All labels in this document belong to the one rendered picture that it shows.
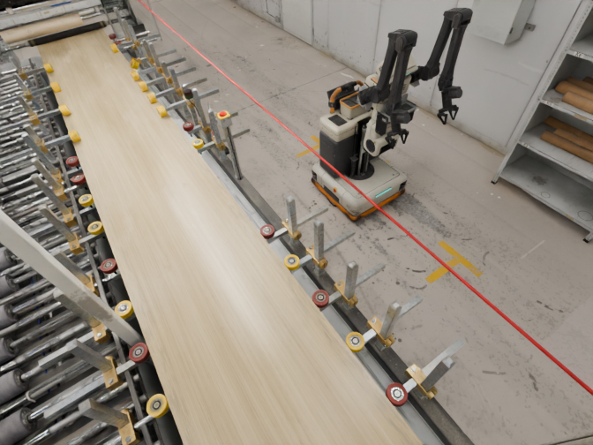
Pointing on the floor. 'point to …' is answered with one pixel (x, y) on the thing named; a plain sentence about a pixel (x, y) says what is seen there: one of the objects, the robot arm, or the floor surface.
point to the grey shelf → (564, 170)
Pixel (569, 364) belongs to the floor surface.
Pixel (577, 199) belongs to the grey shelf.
